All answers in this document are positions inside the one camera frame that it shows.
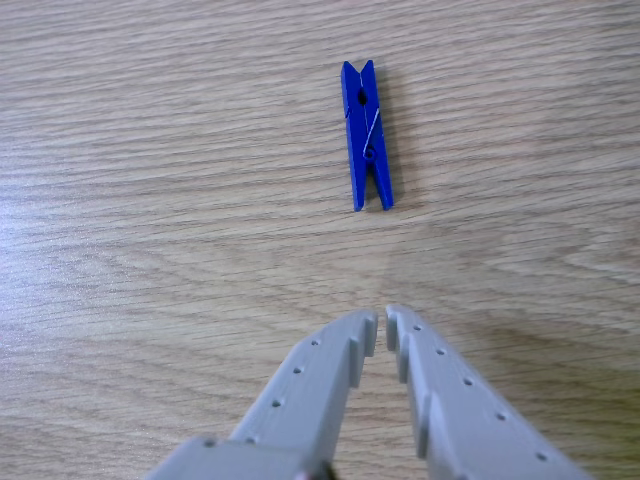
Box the blue clothes peg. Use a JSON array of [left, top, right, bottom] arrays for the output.
[[340, 59, 396, 213]]

